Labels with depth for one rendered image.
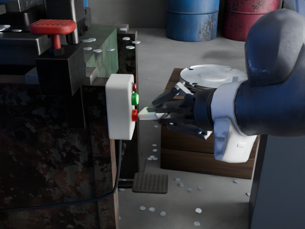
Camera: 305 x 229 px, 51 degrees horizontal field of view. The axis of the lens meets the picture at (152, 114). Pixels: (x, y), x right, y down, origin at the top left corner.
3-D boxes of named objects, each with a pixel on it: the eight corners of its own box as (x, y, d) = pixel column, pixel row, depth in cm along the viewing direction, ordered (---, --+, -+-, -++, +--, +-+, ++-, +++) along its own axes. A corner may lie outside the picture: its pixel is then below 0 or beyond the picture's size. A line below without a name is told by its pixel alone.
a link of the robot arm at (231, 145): (253, 68, 51) (226, 73, 55) (212, 117, 44) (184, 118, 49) (282, 130, 55) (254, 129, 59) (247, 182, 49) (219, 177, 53)
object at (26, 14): (56, 12, 97) (54, 2, 96) (27, 26, 79) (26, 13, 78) (5, 12, 98) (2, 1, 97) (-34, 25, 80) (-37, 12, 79)
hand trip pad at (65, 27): (81, 60, 61) (77, 18, 58) (72, 70, 56) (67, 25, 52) (46, 59, 61) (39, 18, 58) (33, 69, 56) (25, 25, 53)
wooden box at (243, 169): (247, 135, 170) (256, 72, 154) (252, 179, 137) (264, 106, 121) (172, 127, 177) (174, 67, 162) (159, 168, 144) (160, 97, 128)
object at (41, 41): (92, 25, 110) (91, 7, 108) (41, 66, 70) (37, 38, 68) (8, 23, 112) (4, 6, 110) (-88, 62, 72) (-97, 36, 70)
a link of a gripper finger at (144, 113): (157, 116, 67) (155, 114, 67) (138, 117, 72) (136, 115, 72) (165, 108, 68) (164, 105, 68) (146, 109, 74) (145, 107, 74)
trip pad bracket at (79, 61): (91, 126, 72) (82, 39, 63) (79, 150, 63) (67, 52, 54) (65, 125, 72) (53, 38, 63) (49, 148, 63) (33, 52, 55)
